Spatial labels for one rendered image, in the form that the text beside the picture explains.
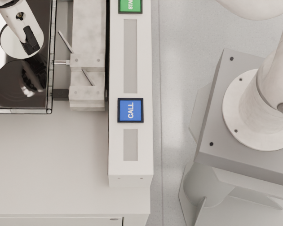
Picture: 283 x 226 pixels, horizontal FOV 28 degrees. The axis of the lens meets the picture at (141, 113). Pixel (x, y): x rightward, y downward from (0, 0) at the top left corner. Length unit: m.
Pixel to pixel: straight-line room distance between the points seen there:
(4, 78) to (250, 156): 0.58
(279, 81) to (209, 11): 1.56
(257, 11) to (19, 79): 0.67
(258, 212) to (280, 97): 1.32
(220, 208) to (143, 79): 1.01
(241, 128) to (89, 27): 0.44
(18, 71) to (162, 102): 1.01
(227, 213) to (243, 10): 1.42
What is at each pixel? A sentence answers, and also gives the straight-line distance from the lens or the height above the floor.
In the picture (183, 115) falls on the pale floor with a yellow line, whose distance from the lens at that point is 2.23.
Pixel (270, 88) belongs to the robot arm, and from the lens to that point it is 0.90.
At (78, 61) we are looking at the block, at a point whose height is 0.91.
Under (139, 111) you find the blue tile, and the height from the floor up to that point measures 0.96.
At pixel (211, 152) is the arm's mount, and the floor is 0.92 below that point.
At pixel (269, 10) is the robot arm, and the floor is 1.41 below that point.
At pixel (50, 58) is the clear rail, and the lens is 1.32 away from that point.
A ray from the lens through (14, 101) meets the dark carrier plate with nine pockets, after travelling 1.30.
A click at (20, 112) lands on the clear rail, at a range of 1.29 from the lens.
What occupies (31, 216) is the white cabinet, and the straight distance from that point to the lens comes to 1.36.
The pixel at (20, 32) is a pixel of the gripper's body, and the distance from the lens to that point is 1.17.
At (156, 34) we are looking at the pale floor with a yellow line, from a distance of 2.35.
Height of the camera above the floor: 2.11
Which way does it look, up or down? 72 degrees down
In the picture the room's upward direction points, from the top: 7 degrees clockwise
